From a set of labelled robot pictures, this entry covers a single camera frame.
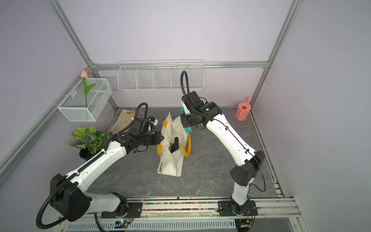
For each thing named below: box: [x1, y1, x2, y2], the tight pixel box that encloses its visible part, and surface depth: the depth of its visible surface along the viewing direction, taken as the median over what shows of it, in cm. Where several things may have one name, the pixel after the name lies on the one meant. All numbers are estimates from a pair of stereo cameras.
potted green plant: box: [68, 125, 109, 161], surface depth 75 cm
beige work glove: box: [110, 108, 136, 135], surface depth 116 cm
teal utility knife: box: [185, 126, 193, 134], surface depth 75 cm
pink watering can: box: [234, 96, 253, 122], surface depth 107 cm
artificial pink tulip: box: [81, 70, 96, 108], surface depth 85 cm
